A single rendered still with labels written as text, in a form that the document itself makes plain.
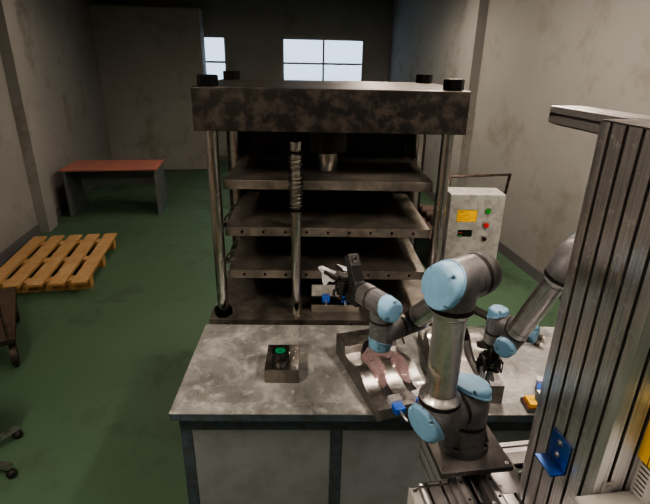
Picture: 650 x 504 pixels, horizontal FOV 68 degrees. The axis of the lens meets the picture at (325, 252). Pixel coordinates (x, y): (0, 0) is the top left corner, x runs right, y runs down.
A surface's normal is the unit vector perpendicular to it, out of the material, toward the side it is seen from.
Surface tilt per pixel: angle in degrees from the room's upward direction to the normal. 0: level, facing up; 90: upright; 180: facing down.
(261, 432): 90
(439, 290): 83
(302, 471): 90
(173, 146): 90
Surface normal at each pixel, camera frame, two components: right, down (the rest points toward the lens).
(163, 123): 0.15, 0.37
